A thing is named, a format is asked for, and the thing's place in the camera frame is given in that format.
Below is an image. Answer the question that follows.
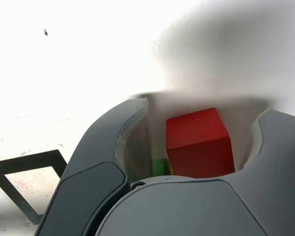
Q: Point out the black tape square outline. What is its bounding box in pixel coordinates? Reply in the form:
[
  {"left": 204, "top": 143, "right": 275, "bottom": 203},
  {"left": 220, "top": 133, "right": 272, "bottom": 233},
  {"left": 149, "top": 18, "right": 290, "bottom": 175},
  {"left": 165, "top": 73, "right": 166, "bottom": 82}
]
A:
[{"left": 0, "top": 149, "right": 67, "bottom": 218}]

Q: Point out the red cube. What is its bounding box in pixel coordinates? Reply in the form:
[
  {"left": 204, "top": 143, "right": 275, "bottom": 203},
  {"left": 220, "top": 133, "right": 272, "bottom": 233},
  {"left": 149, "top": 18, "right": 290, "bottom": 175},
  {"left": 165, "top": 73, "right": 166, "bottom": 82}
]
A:
[{"left": 166, "top": 107, "right": 236, "bottom": 178}]

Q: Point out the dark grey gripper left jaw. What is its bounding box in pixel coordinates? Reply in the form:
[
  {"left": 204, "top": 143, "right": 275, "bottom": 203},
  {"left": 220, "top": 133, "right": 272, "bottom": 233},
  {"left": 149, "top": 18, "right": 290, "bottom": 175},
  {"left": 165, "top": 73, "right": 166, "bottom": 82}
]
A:
[{"left": 35, "top": 97, "right": 148, "bottom": 236}]

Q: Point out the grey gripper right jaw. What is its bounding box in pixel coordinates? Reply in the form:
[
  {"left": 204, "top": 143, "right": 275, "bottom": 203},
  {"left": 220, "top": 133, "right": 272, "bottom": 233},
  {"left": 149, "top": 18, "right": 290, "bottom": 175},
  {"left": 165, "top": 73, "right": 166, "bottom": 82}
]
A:
[{"left": 94, "top": 109, "right": 295, "bottom": 236}]

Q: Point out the green cube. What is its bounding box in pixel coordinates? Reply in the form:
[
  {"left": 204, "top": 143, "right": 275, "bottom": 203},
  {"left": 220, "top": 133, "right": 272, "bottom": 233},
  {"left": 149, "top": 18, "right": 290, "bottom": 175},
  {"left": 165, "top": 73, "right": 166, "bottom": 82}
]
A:
[{"left": 151, "top": 158, "right": 172, "bottom": 177}]

